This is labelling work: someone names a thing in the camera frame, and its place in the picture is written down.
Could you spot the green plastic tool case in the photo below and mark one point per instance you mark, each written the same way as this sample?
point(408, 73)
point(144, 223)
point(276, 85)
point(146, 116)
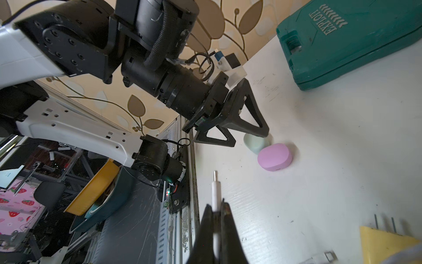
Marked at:
point(324, 40)

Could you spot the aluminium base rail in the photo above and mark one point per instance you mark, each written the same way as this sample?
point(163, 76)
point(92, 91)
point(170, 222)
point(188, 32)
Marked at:
point(154, 226)

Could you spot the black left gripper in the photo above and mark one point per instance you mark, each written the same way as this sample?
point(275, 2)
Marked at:
point(240, 112)

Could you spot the pink earbud case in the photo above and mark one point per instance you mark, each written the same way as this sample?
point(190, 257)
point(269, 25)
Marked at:
point(275, 157)

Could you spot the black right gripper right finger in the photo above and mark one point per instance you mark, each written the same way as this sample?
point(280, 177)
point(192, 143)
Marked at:
point(231, 251)

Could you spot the white charging cable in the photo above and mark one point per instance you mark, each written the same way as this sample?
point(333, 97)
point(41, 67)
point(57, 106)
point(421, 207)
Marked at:
point(216, 207)

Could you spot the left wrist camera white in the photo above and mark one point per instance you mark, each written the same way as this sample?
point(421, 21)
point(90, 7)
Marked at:
point(229, 65)

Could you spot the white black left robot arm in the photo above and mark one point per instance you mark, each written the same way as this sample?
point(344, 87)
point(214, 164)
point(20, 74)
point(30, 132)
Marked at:
point(142, 38)

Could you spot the mint green earbud case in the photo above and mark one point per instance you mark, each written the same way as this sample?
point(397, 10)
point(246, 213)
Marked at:
point(255, 143)

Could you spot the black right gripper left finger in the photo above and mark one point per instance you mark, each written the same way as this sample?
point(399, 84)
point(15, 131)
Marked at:
point(202, 252)

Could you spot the yellow charger plug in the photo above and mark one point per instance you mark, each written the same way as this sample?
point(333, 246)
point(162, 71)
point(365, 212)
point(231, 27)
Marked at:
point(388, 241)

